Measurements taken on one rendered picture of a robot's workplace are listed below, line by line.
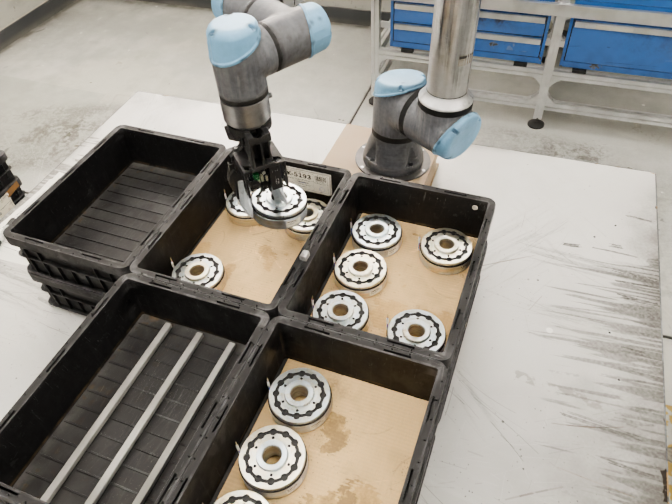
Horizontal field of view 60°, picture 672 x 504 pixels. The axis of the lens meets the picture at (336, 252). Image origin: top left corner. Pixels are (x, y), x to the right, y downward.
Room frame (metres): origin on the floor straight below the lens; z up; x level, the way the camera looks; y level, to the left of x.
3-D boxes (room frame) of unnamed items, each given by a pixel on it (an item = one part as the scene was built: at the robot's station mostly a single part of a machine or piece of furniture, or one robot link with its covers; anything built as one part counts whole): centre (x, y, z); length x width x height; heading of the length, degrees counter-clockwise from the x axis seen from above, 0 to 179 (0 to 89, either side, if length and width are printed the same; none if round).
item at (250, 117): (0.79, 0.12, 1.21); 0.08 x 0.08 x 0.05
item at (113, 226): (0.97, 0.44, 0.87); 0.40 x 0.30 x 0.11; 156
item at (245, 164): (0.78, 0.12, 1.13); 0.09 x 0.08 x 0.12; 22
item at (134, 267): (0.85, 0.17, 0.92); 0.40 x 0.30 x 0.02; 156
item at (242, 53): (0.79, 0.12, 1.29); 0.09 x 0.08 x 0.11; 127
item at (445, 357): (0.72, -0.11, 0.92); 0.40 x 0.30 x 0.02; 156
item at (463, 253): (0.80, -0.22, 0.86); 0.10 x 0.10 x 0.01
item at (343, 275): (0.75, -0.05, 0.86); 0.10 x 0.10 x 0.01
